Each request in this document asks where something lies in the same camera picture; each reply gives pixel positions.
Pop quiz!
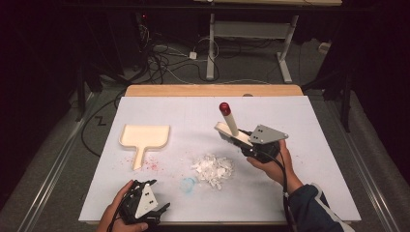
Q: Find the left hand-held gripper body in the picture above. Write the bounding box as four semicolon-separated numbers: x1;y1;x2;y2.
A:
119;180;162;226

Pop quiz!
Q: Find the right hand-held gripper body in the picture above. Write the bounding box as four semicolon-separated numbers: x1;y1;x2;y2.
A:
239;124;290;164

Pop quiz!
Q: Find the cream brush with red-tipped handle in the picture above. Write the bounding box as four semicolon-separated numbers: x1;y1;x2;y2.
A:
214;101;255;148

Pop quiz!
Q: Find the pile of white paper scraps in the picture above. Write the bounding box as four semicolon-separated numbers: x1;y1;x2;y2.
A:
190;153;236;190

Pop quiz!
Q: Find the cream plastic dustpan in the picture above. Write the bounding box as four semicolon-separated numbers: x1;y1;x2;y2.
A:
118;124;171;171

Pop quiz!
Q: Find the person's left hand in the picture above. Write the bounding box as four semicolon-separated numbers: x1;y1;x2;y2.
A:
96;179;150;232

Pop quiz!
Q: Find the person's right hand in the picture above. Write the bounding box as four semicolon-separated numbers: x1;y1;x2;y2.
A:
246;138;305;195

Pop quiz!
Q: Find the white board table cover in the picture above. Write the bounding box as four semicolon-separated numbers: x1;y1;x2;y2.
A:
77;95;362;224

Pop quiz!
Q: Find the person's dark blue sleeve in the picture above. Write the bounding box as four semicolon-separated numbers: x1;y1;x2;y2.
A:
287;183;356;232

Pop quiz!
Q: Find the small white box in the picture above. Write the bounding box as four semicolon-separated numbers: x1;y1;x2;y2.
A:
318;40;333;55

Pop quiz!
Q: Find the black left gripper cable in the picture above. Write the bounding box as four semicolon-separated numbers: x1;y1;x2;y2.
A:
106;192;131;232

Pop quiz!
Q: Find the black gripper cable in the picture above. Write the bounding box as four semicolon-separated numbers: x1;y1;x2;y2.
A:
257;150;295;232
106;192;131;232

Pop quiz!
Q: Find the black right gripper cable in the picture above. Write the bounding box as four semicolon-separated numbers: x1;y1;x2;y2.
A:
257;150;295;232

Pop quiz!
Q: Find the black floor cable loop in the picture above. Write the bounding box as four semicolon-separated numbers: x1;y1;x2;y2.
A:
80;91;128;159

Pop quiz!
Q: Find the white metal desk frame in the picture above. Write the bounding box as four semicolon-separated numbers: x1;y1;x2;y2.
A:
192;0;343;84

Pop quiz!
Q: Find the tangle of floor cables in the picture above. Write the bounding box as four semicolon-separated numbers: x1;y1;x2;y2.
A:
133;13;226;85

